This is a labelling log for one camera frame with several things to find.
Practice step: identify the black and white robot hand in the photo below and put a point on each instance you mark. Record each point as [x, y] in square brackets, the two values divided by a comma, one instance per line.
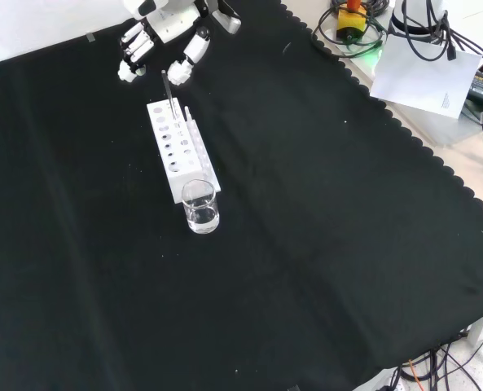
[172, 22]

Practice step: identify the clear glass rod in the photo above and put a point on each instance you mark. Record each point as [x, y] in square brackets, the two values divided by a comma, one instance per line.
[168, 93]

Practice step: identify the white test tube rack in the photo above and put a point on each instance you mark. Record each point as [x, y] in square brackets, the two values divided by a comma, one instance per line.
[172, 163]

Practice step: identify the clear cloth clip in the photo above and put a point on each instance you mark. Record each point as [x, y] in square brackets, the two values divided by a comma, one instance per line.
[89, 37]

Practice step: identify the yellow stop button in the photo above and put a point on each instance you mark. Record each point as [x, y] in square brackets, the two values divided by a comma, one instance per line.
[351, 20]

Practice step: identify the small clear glass beaker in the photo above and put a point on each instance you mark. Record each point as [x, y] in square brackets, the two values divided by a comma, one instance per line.
[202, 216]

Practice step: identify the black bench cloth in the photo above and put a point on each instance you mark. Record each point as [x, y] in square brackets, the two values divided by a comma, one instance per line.
[306, 212]

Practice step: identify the pale board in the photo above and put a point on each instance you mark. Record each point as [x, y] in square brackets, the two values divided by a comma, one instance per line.
[424, 77]

